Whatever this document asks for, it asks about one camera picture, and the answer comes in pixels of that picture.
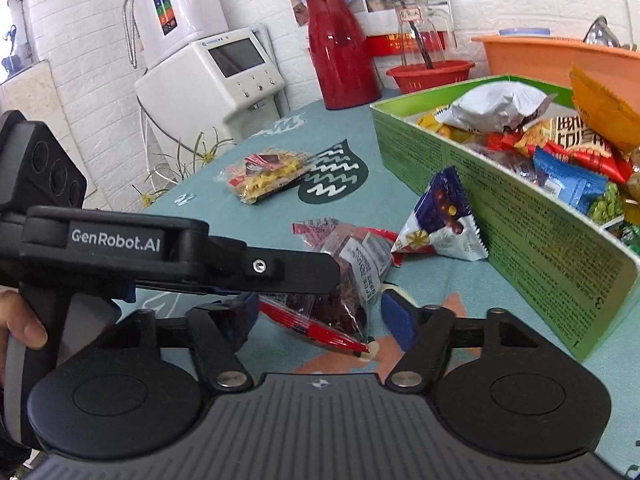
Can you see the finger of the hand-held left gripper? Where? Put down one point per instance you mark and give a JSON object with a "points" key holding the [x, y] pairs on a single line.
{"points": [[285, 270], [180, 287]]}

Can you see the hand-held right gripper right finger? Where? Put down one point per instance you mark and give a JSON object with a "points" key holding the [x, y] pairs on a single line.
{"points": [[400, 317]]}

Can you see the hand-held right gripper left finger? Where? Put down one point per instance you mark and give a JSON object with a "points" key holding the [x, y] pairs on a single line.
{"points": [[242, 321]]}

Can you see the red dried fruit packet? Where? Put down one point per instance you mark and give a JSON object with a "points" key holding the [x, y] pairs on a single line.
{"points": [[360, 270]]}

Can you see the green cardboard box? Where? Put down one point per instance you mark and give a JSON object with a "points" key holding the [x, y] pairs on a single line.
{"points": [[525, 240]]}

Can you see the person's left hand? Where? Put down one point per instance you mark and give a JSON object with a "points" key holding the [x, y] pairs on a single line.
{"points": [[22, 320]]}

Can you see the teal tablecloth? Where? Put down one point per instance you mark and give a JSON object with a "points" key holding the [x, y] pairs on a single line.
{"points": [[210, 230]]}

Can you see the yellow noodle snack packet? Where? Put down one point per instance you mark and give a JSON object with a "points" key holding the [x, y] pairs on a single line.
{"points": [[267, 175]]}

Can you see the blue white snack packet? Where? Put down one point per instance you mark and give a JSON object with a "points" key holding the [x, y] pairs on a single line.
{"points": [[440, 220]]}

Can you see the yellow flower plant stems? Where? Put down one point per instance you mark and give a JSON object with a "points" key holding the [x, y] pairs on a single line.
{"points": [[190, 165]]}

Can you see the white appliance with screen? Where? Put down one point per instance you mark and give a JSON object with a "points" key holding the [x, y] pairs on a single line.
{"points": [[210, 85]]}

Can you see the red thermos jug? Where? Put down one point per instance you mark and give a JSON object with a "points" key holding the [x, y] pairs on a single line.
{"points": [[340, 50]]}

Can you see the pile of snack packets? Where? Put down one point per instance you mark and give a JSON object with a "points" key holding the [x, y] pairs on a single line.
{"points": [[565, 150]]}

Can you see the red plastic basket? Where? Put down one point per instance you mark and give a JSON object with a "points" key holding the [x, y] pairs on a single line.
{"points": [[430, 77]]}

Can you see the white water purifier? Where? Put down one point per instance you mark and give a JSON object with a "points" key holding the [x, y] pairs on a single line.
{"points": [[185, 10]]}

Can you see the clear glass jar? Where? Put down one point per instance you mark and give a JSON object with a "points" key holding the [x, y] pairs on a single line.
{"points": [[435, 35]]}

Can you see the orange plastic basin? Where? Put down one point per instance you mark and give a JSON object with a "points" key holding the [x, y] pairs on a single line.
{"points": [[530, 60]]}

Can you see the steel bowl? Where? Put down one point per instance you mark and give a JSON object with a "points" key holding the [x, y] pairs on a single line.
{"points": [[600, 35]]}

